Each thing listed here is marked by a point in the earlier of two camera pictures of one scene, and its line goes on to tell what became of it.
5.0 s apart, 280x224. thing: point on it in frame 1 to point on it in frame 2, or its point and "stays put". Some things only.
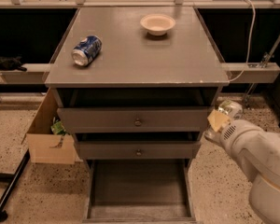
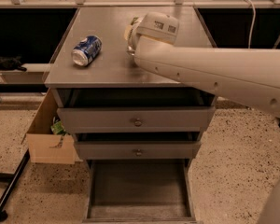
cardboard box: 46,147 stays put
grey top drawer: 134,119 stays put
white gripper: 234,136 to 133,34
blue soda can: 87,50 stays put
